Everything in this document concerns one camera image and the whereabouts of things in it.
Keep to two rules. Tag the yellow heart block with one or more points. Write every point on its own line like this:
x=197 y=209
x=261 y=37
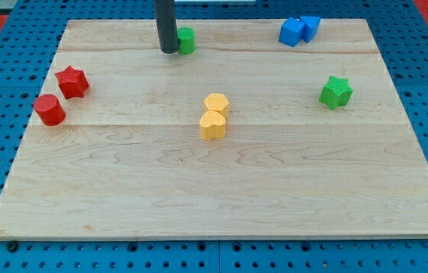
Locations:
x=212 y=125

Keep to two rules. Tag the light wooden board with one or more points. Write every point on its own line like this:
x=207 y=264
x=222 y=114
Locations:
x=128 y=162

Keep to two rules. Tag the yellow hexagon block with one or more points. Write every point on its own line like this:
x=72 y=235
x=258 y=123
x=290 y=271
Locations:
x=217 y=102

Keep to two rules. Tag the green cylinder block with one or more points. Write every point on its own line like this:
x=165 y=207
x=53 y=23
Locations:
x=186 y=40

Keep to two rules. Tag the green star block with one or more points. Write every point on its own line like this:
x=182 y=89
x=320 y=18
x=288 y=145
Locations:
x=336 y=92

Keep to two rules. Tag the blue cube block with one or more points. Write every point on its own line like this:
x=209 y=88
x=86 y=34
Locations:
x=291 y=32

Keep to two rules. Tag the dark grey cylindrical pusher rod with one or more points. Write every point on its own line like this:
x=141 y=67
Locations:
x=166 y=25

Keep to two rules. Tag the blue angled block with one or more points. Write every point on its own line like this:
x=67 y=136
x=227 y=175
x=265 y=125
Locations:
x=311 y=27

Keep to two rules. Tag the red star block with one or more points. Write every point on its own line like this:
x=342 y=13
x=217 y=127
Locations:
x=72 y=82

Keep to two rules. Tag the red cylinder block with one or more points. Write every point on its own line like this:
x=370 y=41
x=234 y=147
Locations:
x=49 y=109

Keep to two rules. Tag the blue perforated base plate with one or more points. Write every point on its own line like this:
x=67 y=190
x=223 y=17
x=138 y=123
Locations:
x=28 y=41

